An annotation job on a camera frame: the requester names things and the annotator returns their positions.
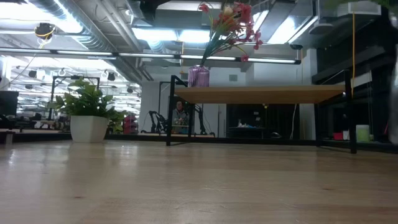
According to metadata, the purple ribbed glass vase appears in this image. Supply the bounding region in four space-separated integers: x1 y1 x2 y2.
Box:
187 64 211 88

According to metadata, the orange artificial flower bunch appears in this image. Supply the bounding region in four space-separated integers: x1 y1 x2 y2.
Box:
198 2 254 66

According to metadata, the person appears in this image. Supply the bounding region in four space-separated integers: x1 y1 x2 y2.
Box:
172 100 190 134

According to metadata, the red background cart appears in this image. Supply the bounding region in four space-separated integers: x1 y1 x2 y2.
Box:
123 113 139 135

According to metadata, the green plant in white pot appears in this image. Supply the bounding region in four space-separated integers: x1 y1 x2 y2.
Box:
46 77 127 144

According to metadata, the long ceiling light fixture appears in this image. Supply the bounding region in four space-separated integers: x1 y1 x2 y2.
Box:
0 47 302 65

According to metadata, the pale green container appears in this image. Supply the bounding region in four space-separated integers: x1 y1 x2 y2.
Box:
356 124 371 143

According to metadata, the black monitor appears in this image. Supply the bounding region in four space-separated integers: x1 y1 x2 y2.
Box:
0 90 19 116

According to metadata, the black table frame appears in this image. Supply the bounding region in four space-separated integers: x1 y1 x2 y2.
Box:
12 132 398 154

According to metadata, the wooden shelf with black frame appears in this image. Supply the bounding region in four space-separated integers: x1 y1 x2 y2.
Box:
166 70 358 155

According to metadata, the white hanging cable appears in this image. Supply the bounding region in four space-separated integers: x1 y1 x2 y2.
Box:
291 104 298 139

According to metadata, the yellow ceiling cable reel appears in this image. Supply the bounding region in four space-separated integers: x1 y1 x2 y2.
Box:
33 22 57 41

